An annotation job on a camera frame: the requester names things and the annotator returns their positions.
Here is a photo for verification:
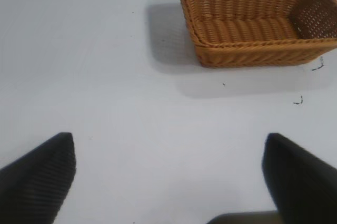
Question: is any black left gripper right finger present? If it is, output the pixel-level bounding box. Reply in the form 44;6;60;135
261;133;337;224

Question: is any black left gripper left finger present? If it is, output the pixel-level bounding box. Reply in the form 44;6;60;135
0;132;77;224

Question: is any brown woven wicker basket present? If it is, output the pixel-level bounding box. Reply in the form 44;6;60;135
178;0;337;68

